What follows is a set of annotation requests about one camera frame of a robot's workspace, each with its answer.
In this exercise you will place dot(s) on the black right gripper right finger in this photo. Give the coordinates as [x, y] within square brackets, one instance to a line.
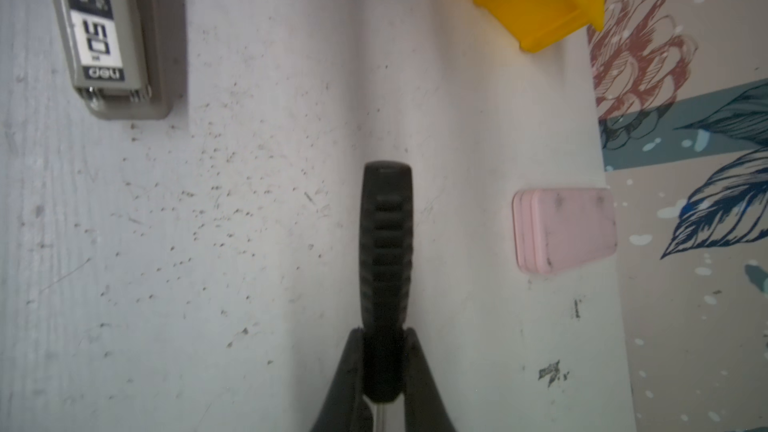
[424, 410]

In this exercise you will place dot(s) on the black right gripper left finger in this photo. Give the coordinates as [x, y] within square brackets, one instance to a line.
[344, 408]

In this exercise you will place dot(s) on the black handled screwdriver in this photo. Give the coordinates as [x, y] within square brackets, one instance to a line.
[385, 265]

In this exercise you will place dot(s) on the pink rectangular case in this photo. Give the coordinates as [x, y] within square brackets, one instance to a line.
[559, 229]

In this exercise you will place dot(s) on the grey stapler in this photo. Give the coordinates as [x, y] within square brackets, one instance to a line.
[112, 50]

